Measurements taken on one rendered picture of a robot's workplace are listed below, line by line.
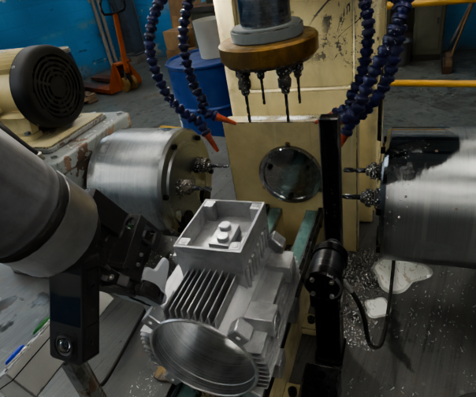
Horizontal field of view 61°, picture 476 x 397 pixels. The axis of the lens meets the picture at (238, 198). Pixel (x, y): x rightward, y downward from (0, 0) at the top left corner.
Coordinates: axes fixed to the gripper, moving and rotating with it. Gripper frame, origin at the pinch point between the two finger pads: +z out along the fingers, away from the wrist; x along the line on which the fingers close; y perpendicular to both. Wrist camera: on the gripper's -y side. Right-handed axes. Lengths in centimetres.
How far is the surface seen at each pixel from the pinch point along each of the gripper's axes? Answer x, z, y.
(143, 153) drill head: 20.4, 11.9, 31.2
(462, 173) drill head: -38.4, 12.3, 28.9
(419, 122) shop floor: -42, 255, 219
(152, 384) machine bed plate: 12.2, 27.6, -10.8
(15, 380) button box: 12.7, -5.2, -12.6
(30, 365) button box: 12.5, -4.0, -10.8
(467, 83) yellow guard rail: -64, 171, 185
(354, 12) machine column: -19, 11, 65
